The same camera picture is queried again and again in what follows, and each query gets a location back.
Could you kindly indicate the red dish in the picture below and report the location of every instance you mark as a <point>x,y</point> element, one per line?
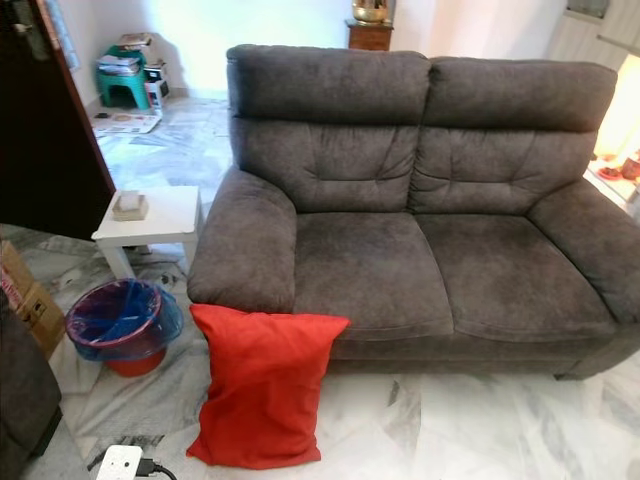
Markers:
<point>610,171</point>

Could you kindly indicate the printed floor mat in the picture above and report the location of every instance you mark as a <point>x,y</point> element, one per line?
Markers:
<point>126,122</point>

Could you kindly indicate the red pillow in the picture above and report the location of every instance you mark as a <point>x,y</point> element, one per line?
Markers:
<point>265,385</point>

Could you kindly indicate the stack of papers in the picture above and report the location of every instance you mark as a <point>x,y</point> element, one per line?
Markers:
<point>125,60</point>

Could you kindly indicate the dark wooden door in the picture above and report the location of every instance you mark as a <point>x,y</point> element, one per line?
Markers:
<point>40,150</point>

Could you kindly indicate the grey two-seat fabric sofa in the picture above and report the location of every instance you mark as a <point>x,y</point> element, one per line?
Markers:
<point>410,255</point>

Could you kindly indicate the beige tissue box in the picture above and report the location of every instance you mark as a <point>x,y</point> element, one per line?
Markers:
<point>130,207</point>

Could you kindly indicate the brass pot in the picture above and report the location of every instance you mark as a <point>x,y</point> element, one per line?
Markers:
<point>372,10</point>

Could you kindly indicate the small white box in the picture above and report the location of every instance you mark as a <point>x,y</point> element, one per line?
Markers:
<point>156,82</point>

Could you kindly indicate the green plastic stool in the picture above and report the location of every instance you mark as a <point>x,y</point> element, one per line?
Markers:
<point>125,90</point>

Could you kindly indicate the large grey fabric sofa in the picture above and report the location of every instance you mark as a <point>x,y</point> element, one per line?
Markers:
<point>25,400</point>

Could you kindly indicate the blue plastic bin bag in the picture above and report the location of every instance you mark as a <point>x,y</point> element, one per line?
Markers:
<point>115,312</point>

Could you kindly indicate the brown wooden cabinet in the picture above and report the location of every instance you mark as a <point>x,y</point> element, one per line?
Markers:
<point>370,37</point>

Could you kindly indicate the red plastic bin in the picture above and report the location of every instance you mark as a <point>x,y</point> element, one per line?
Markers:
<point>136,362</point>

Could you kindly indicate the cardboard box with red tape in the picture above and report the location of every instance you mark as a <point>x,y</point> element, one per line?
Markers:
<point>35,300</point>

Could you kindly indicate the white side table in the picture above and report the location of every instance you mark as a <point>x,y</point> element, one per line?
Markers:
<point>172,222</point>

